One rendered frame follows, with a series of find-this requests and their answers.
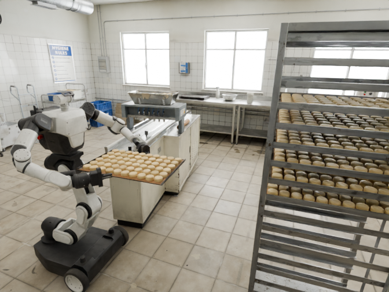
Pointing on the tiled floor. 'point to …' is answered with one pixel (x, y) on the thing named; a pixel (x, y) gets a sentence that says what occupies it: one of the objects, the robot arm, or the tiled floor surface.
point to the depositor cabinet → (180, 151)
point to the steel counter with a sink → (260, 102)
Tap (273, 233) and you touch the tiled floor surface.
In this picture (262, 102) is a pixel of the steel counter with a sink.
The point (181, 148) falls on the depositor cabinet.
